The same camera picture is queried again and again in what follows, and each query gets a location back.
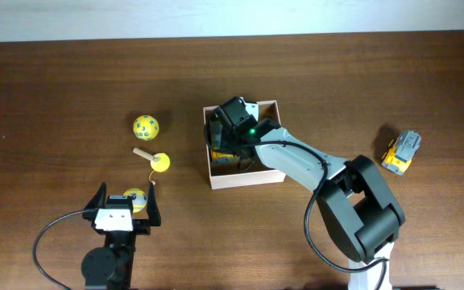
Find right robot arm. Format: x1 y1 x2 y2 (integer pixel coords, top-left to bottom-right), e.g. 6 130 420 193
204 97 405 289

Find yellow disc wooden handle toy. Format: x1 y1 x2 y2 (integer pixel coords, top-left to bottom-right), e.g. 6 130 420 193
132 147 171 182

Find yellow ball blue letters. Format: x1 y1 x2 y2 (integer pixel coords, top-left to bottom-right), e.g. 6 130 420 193
133 115 160 141

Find yellow ball with face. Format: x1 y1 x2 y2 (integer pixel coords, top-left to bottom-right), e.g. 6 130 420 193
123 188 147 213

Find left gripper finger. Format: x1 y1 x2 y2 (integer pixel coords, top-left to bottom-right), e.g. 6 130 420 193
147 181 161 226
85 182 106 209

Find yellow grey toy loader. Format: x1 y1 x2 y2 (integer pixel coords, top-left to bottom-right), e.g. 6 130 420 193
381 130 421 176

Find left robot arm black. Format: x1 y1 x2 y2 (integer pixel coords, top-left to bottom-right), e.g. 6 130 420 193
81 181 162 290

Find yellow grey toy truck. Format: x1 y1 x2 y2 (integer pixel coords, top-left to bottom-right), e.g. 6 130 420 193
209 121 235 163

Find white cardboard box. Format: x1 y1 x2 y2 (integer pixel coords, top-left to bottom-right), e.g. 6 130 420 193
203 100 286 189

